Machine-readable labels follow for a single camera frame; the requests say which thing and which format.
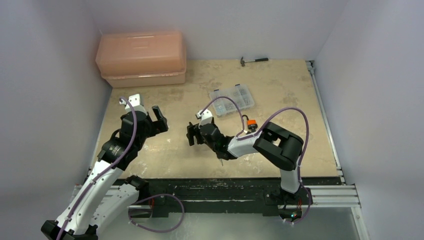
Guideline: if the orange and black padlock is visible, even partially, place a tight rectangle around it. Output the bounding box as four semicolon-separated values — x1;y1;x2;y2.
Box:
242;114;258;133

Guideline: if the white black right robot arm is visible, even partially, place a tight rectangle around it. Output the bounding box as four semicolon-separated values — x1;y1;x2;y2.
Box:
186;122;309;204

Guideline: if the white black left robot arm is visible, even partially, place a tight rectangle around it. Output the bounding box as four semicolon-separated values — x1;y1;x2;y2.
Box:
41;105;169;240

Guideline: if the pink plastic toolbox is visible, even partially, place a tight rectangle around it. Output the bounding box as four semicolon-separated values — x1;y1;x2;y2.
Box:
95;30;187;88

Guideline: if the clear plastic screw organizer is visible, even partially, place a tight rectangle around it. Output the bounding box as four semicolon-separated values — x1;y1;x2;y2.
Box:
209;83;255;117

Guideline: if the small hammer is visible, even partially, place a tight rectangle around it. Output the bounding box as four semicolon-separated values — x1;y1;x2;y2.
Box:
240;56;269;67

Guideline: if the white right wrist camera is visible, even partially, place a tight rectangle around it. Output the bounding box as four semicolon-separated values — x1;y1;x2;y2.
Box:
195;109;214;127

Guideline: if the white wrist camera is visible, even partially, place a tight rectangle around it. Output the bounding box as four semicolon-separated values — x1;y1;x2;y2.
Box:
195;109;214;127
119;93;148;114

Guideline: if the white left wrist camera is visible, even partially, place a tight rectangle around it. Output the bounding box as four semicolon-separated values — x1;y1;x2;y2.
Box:
119;93;148;114

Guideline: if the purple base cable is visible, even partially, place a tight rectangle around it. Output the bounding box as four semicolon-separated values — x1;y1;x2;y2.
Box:
127;194;185;234

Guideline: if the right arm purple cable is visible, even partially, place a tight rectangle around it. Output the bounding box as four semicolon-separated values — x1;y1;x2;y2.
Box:
200;96;310;186

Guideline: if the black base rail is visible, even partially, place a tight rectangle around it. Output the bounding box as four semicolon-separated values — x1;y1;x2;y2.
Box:
112;174;316;220

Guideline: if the aluminium frame rail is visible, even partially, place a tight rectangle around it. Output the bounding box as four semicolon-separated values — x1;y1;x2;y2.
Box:
305;60;361;208

